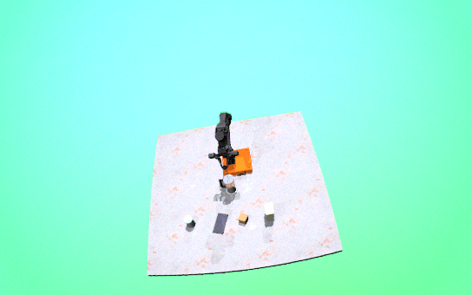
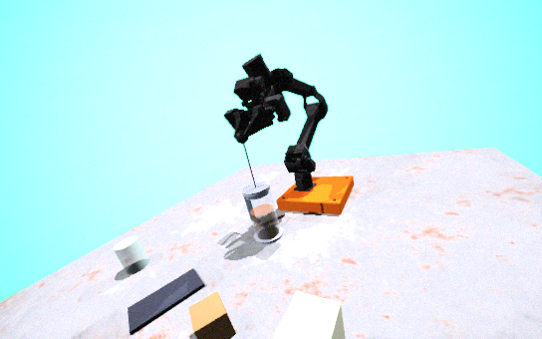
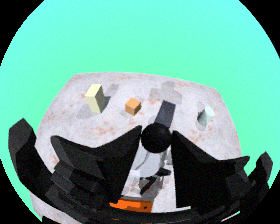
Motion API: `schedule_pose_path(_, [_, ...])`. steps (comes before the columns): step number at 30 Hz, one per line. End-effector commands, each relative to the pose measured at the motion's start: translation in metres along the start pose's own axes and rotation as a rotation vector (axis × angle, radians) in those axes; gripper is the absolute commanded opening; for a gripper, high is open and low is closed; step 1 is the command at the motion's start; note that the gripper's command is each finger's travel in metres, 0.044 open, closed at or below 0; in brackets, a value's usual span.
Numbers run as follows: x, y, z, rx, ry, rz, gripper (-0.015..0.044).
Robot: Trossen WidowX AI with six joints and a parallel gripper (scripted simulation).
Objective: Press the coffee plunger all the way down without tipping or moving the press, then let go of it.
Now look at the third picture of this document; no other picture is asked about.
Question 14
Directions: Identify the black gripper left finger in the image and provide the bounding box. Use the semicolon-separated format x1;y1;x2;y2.
50;125;143;204

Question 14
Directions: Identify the french press coffee maker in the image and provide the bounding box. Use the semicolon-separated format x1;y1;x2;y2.
129;123;172;179

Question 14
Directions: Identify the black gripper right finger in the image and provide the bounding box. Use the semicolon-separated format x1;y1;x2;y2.
171;129;250;209

